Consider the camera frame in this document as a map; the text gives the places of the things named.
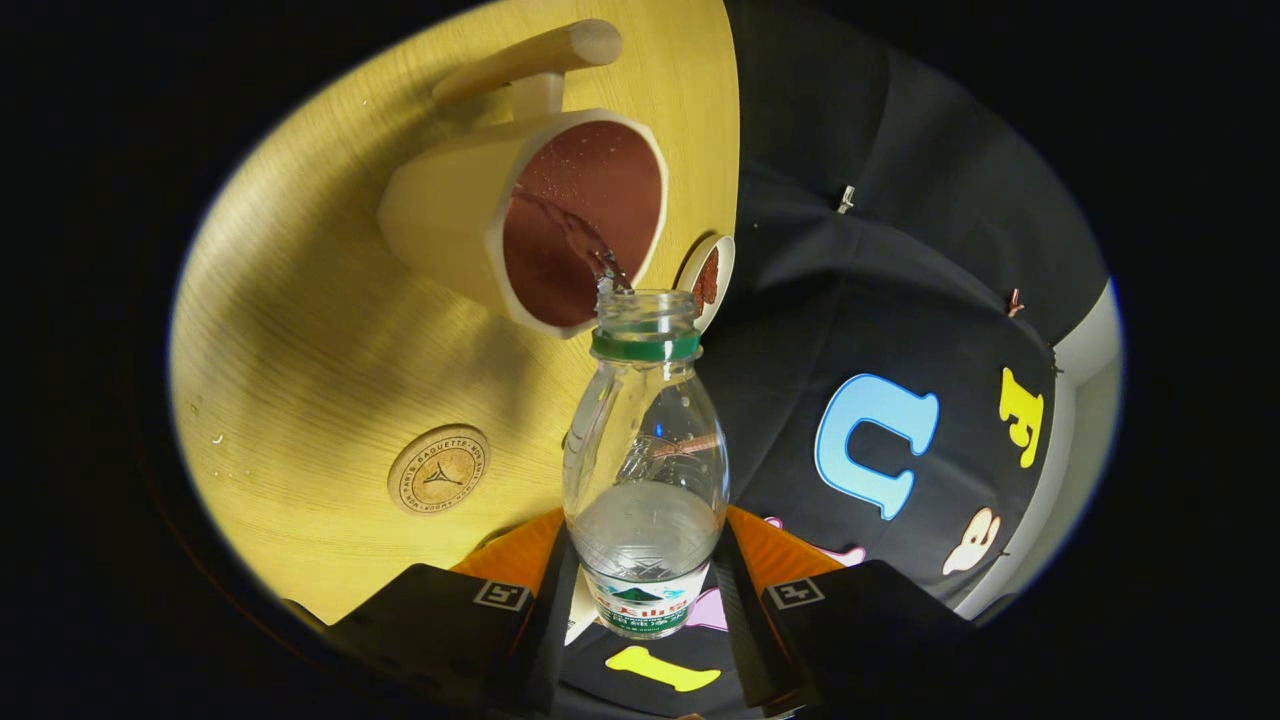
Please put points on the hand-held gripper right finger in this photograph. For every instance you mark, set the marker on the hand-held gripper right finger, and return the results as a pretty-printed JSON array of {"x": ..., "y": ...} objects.
[{"x": 745, "y": 630}]

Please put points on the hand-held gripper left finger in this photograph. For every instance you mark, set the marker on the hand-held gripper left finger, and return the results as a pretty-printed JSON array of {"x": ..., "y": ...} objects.
[{"x": 545, "y": 640}]

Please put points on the clear plastic juice bottle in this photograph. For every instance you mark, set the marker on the clear plastic juice bottle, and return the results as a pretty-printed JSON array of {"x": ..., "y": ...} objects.
[{"x": 645, "y": 540}]

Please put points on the round wooden coaster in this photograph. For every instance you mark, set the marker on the round wooden coaster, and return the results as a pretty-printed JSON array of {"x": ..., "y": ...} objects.
[{"x": 438, "y": 470}]

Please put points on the brown sausage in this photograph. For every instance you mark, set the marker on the brown sausage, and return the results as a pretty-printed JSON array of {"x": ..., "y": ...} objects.
[{"x": 706, "y": 280}]

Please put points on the black backdrop cloth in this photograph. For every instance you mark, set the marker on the black backdrop cloth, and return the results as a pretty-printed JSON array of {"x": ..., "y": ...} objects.
[{"x": 850, "y": 290}]

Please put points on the small white plate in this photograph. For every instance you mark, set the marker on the small white plate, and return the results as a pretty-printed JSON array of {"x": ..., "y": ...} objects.
[{"x": 725, "y": 270}]

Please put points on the wooden table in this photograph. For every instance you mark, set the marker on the wooden table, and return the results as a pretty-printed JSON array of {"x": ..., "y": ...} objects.
[{"x": 300, "y": 330}]

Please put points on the red cloth clip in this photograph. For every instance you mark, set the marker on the red cloth clip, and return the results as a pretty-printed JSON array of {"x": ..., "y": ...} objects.
[{"x": 1015, "y": 303}]

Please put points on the silver cloth clip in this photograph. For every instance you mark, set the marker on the silver cloth clip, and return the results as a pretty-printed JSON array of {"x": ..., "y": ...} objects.
[{"x": 846, "y": 199}]

